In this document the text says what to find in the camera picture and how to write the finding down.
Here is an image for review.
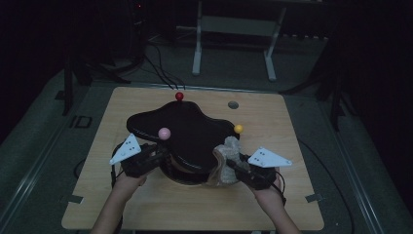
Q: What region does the black tripod stand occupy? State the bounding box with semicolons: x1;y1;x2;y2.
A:
62;48;131;116
281;42;358;131

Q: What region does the person's left hand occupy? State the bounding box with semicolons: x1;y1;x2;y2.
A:
111;171;148;200

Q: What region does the grey tape strip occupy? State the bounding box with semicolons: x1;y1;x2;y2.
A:
67;194;85;205
305;193;324;204

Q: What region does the long black floor cable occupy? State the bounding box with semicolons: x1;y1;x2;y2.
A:
296;139;355;234

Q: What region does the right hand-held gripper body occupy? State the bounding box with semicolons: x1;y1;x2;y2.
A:
238;146;293;191

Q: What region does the black wavy tray stand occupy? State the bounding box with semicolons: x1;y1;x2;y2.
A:
126;92;244;186

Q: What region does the black rectangular floor marker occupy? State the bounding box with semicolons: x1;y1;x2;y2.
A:
69;115;93;129

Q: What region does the beige fluffy cloth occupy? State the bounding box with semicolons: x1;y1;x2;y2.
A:
207;136;251;188

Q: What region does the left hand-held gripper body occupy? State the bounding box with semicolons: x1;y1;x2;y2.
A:
109;133;164;179

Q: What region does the bundle of black floor cables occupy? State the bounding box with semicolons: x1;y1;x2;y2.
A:
142;42;186;91

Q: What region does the white metal stand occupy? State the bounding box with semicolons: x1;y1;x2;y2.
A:
191;0;288;82

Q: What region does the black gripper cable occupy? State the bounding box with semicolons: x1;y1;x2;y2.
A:
272;169;288;208
109;142;126;189

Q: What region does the person's right hand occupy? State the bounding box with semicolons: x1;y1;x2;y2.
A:
251;166;287;213

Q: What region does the short black floor cable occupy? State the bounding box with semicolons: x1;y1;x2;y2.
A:
73;157;87;179

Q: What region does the black computer tower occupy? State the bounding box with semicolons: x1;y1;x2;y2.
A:
128;0;152;62

